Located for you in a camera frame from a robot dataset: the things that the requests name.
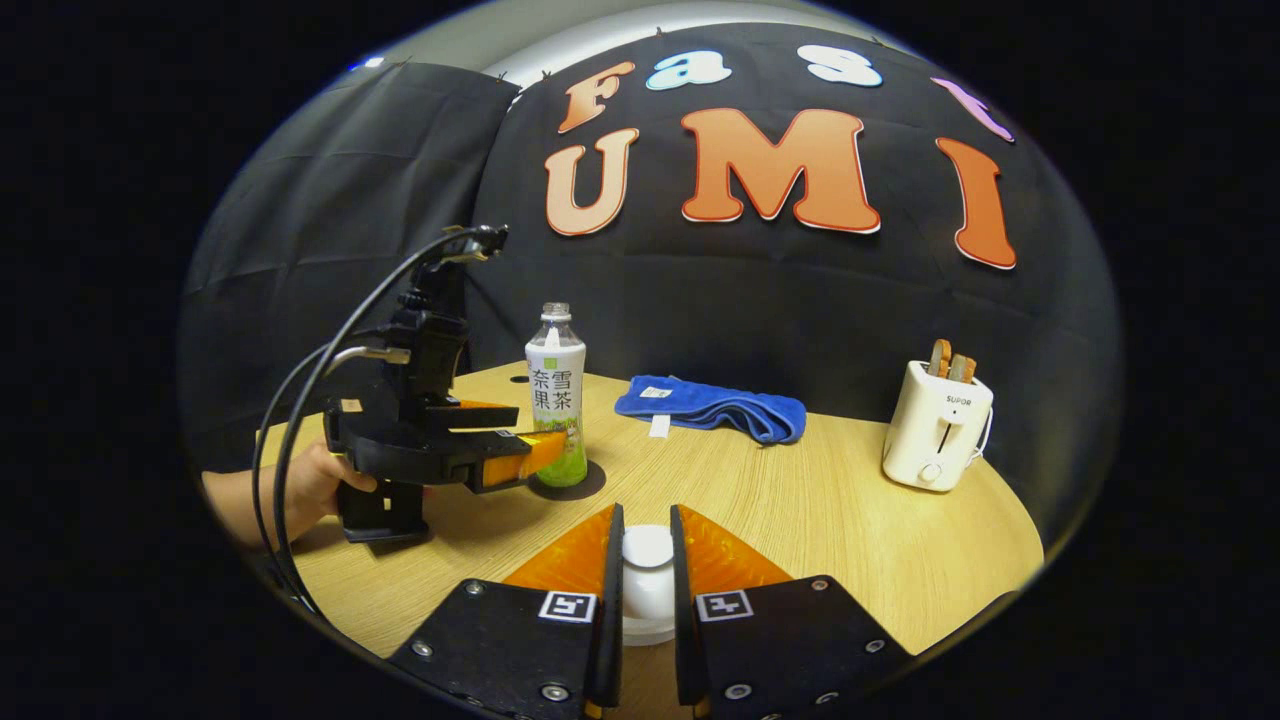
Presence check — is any dark round coaster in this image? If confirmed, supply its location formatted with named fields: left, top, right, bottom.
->
left=527, top=458, right=608, bottom=501

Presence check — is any blue folded towel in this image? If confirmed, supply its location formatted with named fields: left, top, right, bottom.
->
left=614, top=375, right=808, bottom=446

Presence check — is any white teacup lid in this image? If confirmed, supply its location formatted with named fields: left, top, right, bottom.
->
left=620, top=525, right=678, bottom=646

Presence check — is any cream toaster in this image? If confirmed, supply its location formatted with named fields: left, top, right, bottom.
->
left=882, top=360, right=995, bottom=492

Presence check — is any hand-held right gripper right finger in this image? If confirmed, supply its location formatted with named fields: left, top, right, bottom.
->
left=670, top=504, right=913, bottom=720

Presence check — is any white green water bottle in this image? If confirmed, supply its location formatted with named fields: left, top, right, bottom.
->
left=525, top=302, right=589, bottom=488

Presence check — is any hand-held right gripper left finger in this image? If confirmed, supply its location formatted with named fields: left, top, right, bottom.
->
left=388, top=504, right=626, bottom=720

